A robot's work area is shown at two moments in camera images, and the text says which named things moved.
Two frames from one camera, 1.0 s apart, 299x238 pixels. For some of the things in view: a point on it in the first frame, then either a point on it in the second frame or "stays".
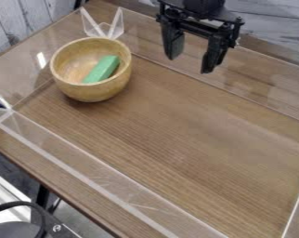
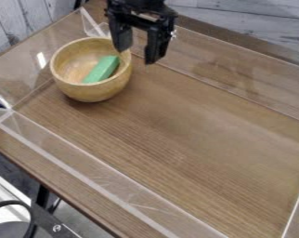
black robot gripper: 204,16 → 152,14
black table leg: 42,196 stays
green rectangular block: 102,69 stays
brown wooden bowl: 76,58 stays
